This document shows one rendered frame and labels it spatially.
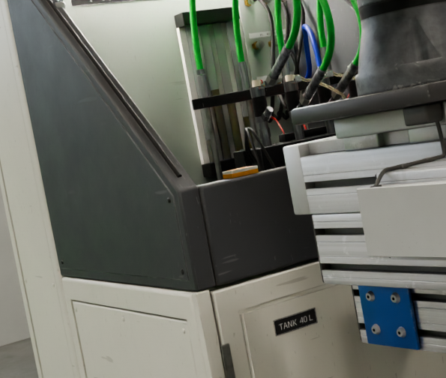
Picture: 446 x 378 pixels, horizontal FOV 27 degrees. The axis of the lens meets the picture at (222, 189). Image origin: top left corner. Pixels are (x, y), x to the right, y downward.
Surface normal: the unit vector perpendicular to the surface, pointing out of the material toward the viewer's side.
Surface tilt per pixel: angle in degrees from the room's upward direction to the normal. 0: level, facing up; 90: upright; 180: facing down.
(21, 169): 90
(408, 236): 90
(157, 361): 90
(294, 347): 90
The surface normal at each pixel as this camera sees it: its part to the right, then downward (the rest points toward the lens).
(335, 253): -0.81, 0.18
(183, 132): 0.51, -0.04
